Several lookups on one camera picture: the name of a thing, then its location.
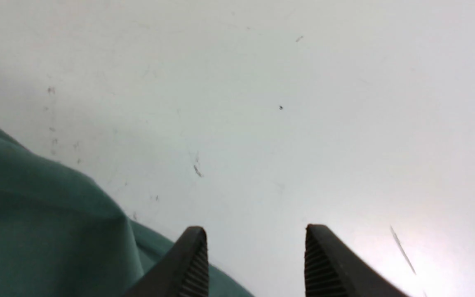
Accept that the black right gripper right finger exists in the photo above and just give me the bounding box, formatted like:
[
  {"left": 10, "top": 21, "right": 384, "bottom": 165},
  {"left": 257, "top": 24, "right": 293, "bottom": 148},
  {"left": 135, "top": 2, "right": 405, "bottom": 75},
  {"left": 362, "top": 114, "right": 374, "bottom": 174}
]
[{"left": 305, "top": 224, "right": 406, "bottom": 297}]

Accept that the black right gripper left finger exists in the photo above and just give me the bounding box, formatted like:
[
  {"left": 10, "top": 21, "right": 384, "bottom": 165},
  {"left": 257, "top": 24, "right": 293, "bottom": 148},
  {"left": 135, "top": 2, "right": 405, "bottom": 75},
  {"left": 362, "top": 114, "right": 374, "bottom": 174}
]
[{"left": 124, "top": 226, "right": 209, "bottom": 297}]

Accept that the green long sleeve shirt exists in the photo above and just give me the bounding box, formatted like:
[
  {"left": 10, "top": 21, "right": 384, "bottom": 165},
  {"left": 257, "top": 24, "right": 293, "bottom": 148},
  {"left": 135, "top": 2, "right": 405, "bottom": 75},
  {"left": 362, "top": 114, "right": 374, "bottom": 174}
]
[{"left": 0, "top": 129, "right": 251, "bottom": 297}]

